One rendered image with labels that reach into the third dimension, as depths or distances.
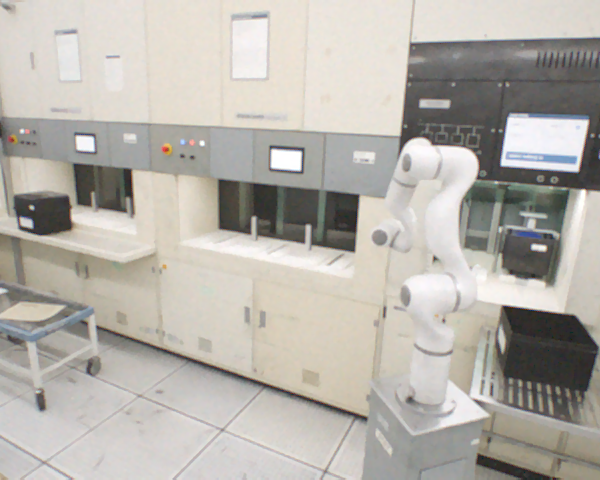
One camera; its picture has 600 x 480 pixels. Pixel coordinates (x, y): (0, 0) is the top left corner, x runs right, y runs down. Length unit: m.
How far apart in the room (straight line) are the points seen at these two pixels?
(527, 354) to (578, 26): 1.21
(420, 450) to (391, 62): 1.53
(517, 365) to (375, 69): 1.34
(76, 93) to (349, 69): 1.87
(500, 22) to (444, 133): 0.46
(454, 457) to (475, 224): 1.71
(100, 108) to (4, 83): 1.00
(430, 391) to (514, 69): 1.27
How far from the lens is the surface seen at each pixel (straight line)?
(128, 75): 2.88
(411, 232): 1.59
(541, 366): 1.72
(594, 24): 2.00
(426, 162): 1.26
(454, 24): 2.01
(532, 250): 2.33
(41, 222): 3.30
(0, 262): 4.41
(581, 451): 2.42
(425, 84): 1.99
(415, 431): 1.37
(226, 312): 2.65
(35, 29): 3.56
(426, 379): 1.41
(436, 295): 1.27
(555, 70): 1.97
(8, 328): 2.84
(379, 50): 2.06
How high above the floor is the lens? 1.60
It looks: 16 degrees down
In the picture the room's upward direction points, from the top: 3 degrees clockwise
